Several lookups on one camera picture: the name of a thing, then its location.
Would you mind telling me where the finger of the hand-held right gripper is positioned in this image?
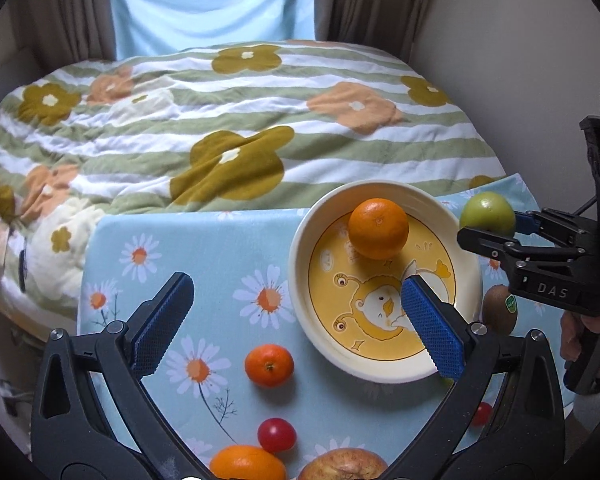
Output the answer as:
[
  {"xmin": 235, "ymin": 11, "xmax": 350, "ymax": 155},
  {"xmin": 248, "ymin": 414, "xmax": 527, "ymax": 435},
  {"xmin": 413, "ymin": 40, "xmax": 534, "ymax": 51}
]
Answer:
[
  {"xmin": 456, "ymin": 226, "xmax": 588, "ymax": 273},
  {"xmin": 514, "ymin": 208, "xmax": 600, "ymax": 251}
]

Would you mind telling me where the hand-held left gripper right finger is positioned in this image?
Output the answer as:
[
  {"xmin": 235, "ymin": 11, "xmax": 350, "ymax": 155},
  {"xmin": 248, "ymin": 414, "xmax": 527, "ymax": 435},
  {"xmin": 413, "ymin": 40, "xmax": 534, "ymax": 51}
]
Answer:
[{"xmin": 380, "ymin": 275, "xmax": 567, "ymax": 480}]

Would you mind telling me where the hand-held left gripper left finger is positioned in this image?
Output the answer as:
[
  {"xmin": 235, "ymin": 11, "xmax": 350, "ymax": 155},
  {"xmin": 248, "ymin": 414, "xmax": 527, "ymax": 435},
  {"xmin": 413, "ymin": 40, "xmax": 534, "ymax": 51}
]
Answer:
[{"xmin": 30, "ymin": 271, "xmax": 216, "ymax": 480}]

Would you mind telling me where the green apple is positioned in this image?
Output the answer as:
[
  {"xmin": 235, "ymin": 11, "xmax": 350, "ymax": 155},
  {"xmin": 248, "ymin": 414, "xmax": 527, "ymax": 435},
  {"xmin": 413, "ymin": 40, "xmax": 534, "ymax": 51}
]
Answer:
[{"xmin": 460, "ymin": 191, "xmax": 517, "ymax": 238}]

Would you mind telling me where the brown kiwi with green sticker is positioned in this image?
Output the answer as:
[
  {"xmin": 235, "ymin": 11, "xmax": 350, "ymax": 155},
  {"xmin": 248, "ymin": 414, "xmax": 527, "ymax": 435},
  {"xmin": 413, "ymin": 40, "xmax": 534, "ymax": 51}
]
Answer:
[{"xmin": 481, "ymin": 284, "xmax": 520, "ymax": 337}]

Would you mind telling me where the orange with navel dot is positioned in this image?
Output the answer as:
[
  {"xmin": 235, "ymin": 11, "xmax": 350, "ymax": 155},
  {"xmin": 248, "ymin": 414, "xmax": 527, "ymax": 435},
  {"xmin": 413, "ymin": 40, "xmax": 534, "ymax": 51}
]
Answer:
[{"xmin": 348, "ymin": 198, "xmax": 410, "ymax": 261}]

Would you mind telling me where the small mandarin with stem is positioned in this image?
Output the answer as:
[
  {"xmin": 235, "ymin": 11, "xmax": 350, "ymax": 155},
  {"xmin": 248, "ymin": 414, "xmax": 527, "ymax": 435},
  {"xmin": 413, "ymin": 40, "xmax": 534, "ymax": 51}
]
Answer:
[{"xmin": 244, "ymin": 343, "xmax": 295, "ymax": 388}]

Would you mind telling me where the cream bowl with yellow cartoon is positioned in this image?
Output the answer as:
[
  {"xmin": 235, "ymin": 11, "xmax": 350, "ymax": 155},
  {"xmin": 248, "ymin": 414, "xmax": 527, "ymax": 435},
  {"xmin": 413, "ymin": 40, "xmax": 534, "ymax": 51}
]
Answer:
[{"xmin": 287, "ymin": 180, "xmax": 483, "ymax": 385}]

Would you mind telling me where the large orange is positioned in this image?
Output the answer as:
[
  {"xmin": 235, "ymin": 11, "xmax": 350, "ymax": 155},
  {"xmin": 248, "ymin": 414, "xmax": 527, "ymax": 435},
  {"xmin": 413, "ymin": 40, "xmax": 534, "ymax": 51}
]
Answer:
[{"xmin": 209, "ymin": 445, "xmax": 287, "ymax": 480}]

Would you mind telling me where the large red-yellow apple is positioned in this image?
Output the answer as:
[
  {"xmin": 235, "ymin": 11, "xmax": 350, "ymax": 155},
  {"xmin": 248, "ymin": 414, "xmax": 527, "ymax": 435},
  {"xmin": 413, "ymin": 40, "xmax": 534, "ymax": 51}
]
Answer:
[{"xmin": 297, "ymin": 447, "xmax": 388, "ymax": 480}]

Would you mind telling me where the person's right hand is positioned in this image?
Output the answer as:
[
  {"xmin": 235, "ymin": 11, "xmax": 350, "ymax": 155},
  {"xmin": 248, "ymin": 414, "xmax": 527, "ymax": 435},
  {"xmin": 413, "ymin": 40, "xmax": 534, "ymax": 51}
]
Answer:
[{"xmin": 560, "ymin": 311, "xmax": 587, "ymax": 363}]

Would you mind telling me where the light blue daisy tablecloth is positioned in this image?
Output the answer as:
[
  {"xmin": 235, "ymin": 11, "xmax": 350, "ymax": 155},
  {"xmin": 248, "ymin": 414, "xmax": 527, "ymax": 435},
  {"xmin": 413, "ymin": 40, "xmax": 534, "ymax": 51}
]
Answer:
[{"xmin": 77, "ymin": 172, "xmax": 576, "ymax": 480}]

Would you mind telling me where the striped floral blanket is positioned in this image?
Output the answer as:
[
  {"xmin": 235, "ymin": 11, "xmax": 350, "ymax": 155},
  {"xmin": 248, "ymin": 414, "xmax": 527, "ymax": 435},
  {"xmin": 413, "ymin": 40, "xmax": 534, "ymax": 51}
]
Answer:
[{"xmin": 0, "ymin": 39, "xmax": 506, "ymax": 336}]

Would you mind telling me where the brown curtain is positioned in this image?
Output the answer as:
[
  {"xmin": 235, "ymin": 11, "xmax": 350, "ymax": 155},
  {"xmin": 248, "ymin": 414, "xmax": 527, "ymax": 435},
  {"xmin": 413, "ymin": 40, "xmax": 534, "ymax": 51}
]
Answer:
[
  {"xmin": 10, "ymin": 0, "xmax": 118, "ymax": 68},
  {"xmin": 314, "ymin": 0, "xmax": 431, "ymax": 61}
]

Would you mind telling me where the light blue curtain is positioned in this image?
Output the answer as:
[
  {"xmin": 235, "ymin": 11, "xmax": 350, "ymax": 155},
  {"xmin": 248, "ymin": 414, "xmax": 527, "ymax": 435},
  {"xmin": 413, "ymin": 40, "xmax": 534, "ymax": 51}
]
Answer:
[{"xmin": 107, "ymin": 0, "xmax": 321, "ymax": 61}]

